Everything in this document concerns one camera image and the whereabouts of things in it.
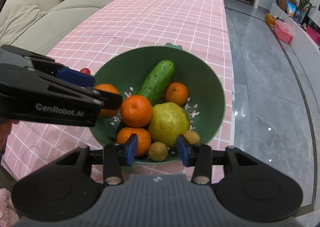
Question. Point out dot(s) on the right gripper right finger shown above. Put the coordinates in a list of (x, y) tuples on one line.
[(198, 156)]

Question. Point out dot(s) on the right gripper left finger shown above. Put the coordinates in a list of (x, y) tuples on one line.
[(117, 155)]

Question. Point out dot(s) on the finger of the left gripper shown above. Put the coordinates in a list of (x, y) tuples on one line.
[(75, 77), (109, 97)]

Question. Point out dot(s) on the red cherry tomato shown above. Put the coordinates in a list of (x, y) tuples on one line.
[(85, 71)]

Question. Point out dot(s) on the brown kiwi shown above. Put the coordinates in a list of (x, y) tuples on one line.
[(158, 151), (192, 137)]

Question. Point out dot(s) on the large orange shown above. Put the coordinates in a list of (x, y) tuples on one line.
[(144, 139)]

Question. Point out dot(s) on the person left hand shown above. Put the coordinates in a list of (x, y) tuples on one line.
[(5, 130)]

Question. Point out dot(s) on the green colander bowl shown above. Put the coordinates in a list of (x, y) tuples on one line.
[(126, 72)]

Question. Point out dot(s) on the green cucumber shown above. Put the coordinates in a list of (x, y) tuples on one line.
[(157, 81)]

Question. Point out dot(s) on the yellow green pear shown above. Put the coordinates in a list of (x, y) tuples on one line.
[(168, 121)]

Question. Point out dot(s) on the beige sofa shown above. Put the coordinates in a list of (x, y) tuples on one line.
[(62, 17)]

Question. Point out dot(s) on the pink checkered tablecloth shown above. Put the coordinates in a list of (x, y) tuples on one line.
[(120, 44)]

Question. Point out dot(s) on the beige sofa cushion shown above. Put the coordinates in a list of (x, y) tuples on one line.
[(16, 17)]

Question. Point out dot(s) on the pink storage box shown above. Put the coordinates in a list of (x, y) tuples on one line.
[(283, 31)]

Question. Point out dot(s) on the orange box on floor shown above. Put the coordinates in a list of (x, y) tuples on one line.
[(270, 20)]

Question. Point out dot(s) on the white tv console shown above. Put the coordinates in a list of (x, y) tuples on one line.
[(301, 41)]

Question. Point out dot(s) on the blue snack bag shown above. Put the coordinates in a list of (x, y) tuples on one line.
[(291, 8)]

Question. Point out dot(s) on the potted green plant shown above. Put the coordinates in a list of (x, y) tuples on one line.
[(303, 6)]

